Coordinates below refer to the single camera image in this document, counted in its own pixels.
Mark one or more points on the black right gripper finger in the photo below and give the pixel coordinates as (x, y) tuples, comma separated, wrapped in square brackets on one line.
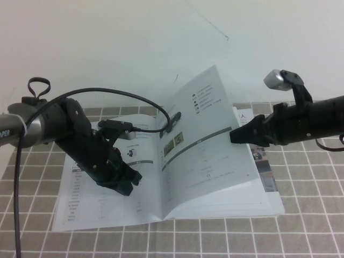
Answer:
[(250, 139), (251, 127)]

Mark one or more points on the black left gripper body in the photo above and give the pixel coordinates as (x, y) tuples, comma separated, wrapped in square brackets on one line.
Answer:
[(86, 150)]

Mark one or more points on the white product catalogue book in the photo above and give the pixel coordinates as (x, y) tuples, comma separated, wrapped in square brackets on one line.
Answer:
[(201, 161)]

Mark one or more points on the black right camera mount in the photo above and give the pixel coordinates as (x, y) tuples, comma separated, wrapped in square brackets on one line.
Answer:
[(299, 91)]

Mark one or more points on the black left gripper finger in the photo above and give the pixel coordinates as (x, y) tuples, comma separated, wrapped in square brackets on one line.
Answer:
[(125, 191), (137, 178)]

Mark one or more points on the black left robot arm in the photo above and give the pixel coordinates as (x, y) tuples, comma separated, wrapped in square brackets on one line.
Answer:
[(32, 129)]

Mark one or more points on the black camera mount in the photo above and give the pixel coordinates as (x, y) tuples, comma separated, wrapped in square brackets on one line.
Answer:
[(299, 91), (108, 134)]

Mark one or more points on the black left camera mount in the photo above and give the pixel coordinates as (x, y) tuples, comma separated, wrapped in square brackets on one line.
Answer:
[(108, 134)]

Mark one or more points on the grey checked tablecloth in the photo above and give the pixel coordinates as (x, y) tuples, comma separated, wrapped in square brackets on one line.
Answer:
[(309, 188)]

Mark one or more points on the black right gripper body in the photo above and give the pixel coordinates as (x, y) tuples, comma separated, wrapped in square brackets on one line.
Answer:
[(290, 126)]

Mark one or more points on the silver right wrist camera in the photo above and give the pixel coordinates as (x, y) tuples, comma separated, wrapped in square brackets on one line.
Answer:
[(274, 80)]

